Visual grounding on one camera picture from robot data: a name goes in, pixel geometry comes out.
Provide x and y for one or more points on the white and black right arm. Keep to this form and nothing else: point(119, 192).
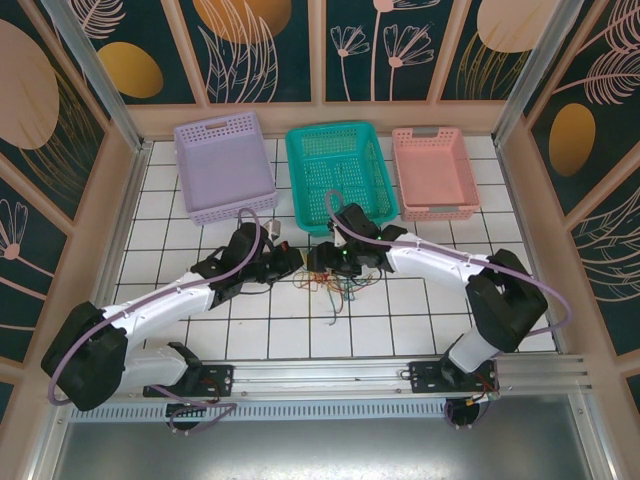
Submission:
point(435, 262)

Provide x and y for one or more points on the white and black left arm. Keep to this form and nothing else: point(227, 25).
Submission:
point(160, 302)

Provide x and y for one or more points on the teal perforated plastic basket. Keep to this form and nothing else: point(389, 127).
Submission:
point(340, 160)

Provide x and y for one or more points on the lavender perforated plastic basket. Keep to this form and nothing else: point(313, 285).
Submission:
point(225, 165)

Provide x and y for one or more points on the pink perforated plastic basket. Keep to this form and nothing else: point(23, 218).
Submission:
point(435, 170)

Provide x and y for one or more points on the dark panel with flower drawings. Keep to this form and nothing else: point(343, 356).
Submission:
point(365, 75)

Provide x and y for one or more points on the grey metal plate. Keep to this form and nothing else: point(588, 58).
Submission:
point(320, 450)

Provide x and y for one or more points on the dark panel with leaf drawing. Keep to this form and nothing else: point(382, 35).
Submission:
point(295, 60)

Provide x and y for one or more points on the dark panel with beige circle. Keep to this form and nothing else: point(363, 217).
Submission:
point(460, 75)

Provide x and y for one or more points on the dark panel with orange oval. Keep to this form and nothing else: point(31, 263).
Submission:
point(170, 50)

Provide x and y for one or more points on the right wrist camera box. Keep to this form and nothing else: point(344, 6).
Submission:
point(336, 234)

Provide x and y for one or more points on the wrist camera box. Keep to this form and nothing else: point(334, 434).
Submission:
point(336, 234)
point(273, 228)

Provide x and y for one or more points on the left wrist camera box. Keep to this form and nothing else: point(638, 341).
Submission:
point(273, 228)

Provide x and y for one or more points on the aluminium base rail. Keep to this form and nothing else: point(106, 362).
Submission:
point(320, 376)

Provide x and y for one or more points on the aluminium table edge rail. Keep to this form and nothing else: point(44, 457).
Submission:
point(524, 225)
point(124, 220)

